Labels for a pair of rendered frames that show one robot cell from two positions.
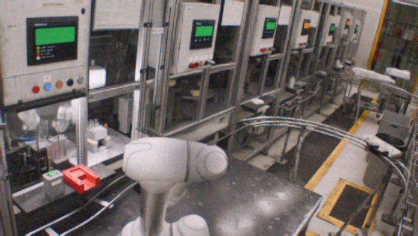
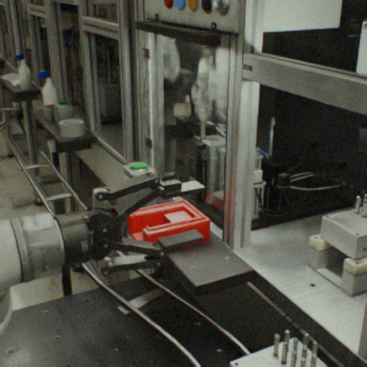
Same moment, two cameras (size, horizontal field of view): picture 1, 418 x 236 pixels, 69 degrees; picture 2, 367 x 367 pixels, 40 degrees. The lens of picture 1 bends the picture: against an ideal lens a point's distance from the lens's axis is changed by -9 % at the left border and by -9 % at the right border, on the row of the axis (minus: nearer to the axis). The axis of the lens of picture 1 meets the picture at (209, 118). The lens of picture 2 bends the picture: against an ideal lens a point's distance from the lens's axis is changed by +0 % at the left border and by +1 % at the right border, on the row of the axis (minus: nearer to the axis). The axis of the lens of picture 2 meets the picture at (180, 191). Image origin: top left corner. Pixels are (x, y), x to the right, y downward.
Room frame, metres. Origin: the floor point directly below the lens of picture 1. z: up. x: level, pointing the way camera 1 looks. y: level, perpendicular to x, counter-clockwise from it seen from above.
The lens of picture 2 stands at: (1.96, -0.28, 1.47)
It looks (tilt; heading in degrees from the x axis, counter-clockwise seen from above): 23 degrees down; 122
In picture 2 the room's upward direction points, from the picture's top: straight up
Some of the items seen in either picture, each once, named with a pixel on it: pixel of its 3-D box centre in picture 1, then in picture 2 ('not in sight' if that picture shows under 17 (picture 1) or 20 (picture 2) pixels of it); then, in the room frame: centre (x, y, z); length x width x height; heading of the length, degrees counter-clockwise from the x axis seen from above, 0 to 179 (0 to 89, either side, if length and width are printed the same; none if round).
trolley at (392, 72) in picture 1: (393, 89); not in sight; (7.00, -4.01, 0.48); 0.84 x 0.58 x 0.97; 156
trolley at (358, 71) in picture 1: (367, 94); not in sight; (6.13, -3.00, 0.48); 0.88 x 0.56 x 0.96; 76
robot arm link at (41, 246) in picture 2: not in sight; (38, 246); (1.46, 0.15, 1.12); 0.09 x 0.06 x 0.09; 149
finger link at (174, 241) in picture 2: not in sight; (180, 239); (1.58, 0.33, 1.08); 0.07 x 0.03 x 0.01; 59
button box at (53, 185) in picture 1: (52, 183); (142, 188); (1.24, 0.69, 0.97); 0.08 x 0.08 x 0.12; 58
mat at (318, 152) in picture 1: (340, 125); not in sight; (5.43, -2.32, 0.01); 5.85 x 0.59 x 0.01; 148
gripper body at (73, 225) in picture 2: not in sight; (89, 234); (1.50, 0.21, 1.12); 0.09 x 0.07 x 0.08; 59
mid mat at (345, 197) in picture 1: (352, 205); not in sight; (2.93, -1.68, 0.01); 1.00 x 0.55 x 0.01; 148
